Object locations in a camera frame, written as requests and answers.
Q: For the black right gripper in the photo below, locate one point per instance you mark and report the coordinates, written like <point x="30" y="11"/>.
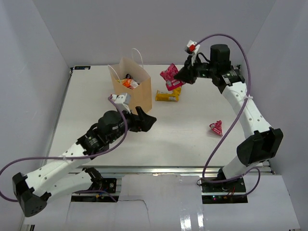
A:
<point x="186" y="73"/>

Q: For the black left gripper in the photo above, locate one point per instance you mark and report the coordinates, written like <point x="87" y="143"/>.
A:
<point x="141" y="122"/>

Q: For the pink square snack packet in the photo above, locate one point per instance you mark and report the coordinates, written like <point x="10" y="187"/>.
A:
<point x="169" y="76"/>

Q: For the orange snack packet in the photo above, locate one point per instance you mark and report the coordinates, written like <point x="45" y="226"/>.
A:
<point x="129" y="83"/>

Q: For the small red triangular snack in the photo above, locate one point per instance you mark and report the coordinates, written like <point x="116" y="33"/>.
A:
<point x="217" y="127"/>

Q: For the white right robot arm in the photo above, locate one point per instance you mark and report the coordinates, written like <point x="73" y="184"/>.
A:
<point x="262" y="141"/>

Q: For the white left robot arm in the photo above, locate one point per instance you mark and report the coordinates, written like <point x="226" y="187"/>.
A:
<point x="36" y="189"/>

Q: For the brown paper bag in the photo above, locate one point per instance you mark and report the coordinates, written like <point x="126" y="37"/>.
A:
<point x="140" y="96"/>

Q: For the yellow snack bar upper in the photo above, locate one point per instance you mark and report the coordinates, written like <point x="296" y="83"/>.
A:
<point x="178" y="90"/>

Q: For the yellow snack bar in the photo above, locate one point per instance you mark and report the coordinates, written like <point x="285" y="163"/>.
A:
<point x="178" y="90"/>
<point x="167" y="97"/>

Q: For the yellow snack bar lower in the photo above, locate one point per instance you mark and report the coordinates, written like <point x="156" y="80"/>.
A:
<point x="167" y="97"/>

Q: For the white front cover sheet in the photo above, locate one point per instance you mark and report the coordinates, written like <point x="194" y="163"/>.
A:
<point x="172" y="203"/>

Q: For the blue corner marker tag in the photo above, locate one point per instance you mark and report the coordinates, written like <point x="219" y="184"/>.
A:
<point x="88" y="67"/>

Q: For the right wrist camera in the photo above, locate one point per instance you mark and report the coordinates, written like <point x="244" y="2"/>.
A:
<point x="192" y="49"/>

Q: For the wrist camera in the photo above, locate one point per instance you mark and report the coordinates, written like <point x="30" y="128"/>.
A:
<point x="192" y="49"/>
<point x="122" y="101"/>

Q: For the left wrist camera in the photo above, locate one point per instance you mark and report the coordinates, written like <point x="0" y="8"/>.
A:
<point x="122" y="101"/>

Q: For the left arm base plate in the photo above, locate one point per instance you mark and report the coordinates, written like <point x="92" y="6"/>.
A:
<point x="105" y="193"/>

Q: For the aluminium front rail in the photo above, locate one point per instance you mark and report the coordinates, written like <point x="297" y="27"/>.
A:
<point x="162" y="170"/>

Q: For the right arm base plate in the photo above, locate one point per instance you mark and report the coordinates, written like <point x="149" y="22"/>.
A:
<point x="233" y="192"/>

